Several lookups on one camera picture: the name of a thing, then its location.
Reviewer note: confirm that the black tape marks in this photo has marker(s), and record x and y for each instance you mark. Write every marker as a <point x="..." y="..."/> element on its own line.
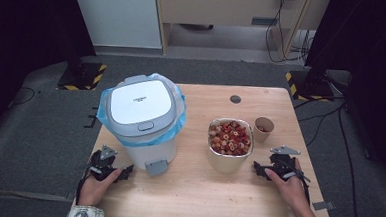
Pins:
<point x="92" y="117"/>

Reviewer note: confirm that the light wooden desk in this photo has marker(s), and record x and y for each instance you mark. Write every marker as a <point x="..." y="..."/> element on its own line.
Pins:
<point x="219" y="6"/>

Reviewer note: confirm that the grey tape strip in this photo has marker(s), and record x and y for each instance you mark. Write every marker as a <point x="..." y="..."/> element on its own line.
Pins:
<point x="322" y="205"/>

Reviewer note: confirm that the white pedal trash can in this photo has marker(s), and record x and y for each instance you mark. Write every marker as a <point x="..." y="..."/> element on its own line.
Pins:
<point x="141" y="102"/>

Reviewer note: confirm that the black stand base striped tape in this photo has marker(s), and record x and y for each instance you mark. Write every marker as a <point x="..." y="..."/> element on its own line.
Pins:
<point x="82" y="77"/>
<point x="310" y="88"/>

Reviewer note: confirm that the blue trash bag liner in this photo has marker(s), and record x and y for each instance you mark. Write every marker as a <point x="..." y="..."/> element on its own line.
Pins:
<point x="176" y="127"/>

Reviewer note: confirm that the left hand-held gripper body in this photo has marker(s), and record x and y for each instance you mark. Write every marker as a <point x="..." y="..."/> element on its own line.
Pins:
<point x="103" y="165"/>

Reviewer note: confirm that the small portion of food rings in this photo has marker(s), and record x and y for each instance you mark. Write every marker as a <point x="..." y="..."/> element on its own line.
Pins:
<point x="263" y="128"/>

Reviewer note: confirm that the white cabinet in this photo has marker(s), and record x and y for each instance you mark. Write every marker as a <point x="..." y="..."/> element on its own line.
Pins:
<point x="119" y="14"/>

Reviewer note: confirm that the person's right hand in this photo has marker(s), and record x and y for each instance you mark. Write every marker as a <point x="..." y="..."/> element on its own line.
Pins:
<point x="290" y="190"/>

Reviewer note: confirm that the brown paper cup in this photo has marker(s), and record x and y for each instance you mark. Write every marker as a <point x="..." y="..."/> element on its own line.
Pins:
<point x="261" y="136"/>

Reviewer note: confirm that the black curtain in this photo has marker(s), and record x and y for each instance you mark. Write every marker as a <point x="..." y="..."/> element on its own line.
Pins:
<point x="367" y="47"/>
<point x="25" y="29"/>

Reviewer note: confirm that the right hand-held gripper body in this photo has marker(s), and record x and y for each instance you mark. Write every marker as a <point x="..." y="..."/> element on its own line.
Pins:
<point x="283" y="165"/>

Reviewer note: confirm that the person's left hand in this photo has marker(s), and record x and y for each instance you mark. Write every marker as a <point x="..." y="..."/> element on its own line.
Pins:
<point x="93" y="191"/>

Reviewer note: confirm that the heap of red beige food rings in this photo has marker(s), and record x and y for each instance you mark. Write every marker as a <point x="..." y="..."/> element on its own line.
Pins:
<point x="230" y="137"/>

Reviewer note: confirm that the metal food container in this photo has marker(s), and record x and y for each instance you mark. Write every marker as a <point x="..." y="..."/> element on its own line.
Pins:
<point x="228" y="163"/>

